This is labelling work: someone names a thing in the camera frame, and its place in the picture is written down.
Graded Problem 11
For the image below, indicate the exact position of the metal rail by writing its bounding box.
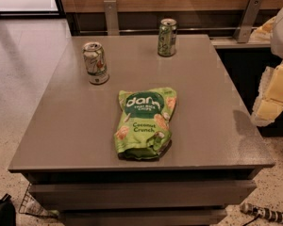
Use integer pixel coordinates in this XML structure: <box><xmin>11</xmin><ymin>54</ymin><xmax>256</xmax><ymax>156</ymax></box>
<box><xmin>79</xmin><ymin>26</ymin><xmax>258</xmax><ymax>35</ymax></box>

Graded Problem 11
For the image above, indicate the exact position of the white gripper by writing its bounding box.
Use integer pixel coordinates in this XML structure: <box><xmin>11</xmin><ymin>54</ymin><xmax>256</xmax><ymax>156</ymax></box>
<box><xmin>251</xmin><ymin>61</ymin><xmax>283</xmax><ymax>127</ymax></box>

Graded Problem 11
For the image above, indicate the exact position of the green soda can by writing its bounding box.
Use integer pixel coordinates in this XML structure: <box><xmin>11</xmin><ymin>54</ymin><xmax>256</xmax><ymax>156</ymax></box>
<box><xmin>158</xmin><ymin>18</ymin><xmax>177</xmax><ymax>57</ymax></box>

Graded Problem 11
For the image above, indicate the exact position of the white soda can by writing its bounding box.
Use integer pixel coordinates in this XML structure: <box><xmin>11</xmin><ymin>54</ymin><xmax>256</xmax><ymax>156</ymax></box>
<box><xmin>82</xmin><ymin>41</ymin><xmax>109</xmax><ymax>85</ymax></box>

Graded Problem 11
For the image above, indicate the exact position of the black bag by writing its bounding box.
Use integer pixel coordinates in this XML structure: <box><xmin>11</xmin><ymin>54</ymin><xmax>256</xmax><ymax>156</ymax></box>
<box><xmin>0</xmin><ymin>194</ymin><xmax>16</xmax><ymax>226</ymax></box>

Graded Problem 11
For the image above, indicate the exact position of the white power strip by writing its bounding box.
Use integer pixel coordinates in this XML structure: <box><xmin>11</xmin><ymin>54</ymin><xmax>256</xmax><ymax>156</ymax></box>
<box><xmin>240</xmin><ymin>202</ymin><xmax>283</xmax><ymax>224</ymax></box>

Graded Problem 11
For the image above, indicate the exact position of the metal wall bracket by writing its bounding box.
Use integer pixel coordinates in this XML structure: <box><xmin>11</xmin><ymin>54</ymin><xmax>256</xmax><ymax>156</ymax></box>
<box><xmin>233</xmin><ymin>0</ymin><xmax>263</xmax><ymax>43</ymax></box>
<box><xmin>104</xmin><ymin>0</ymin><xmax>120</xmax><ymax>36</ymax></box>

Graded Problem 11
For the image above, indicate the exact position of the green rice chips bag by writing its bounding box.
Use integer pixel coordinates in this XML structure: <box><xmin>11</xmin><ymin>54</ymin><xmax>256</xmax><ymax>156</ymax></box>
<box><xmin>114</xmin><ymin>88</ymin><xmax>177</xmax><ymax>160</ymax></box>

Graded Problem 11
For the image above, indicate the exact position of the grey table with drawers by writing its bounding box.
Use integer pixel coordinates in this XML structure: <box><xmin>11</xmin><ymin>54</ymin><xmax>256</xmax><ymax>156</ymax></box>
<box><xmin>9</xmin><ymin>35</ymin><xmax>274</xmax><ymax>226</ymax></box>

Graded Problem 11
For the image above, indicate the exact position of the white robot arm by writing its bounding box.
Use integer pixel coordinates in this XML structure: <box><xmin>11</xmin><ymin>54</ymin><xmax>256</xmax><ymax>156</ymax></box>
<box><xmin>251</xmin><ymin>8</ymin><xmax>283</xmax><ymax>127</ymax></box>

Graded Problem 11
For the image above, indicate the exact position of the wire basket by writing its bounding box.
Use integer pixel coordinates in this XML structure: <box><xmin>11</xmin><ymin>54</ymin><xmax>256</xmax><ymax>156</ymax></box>
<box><xmin>18</xmin><ymin>185</ymin><xmax>58</xmax><ymax>218</ymax></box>

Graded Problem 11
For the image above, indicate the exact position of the left metal wall bracket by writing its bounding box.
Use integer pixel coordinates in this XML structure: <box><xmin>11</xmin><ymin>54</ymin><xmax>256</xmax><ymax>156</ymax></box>
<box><xmin>104</xmin><ymin>0</ymin><xmax>120</xmax><ymax>36</ymax></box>

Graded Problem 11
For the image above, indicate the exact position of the right metal wall bracket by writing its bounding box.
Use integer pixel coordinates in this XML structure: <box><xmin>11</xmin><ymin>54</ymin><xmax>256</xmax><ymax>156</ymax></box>
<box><xmin>233</xmin><ymin>0</ymin><xmax>263</xmax><ymax>43</ymax></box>

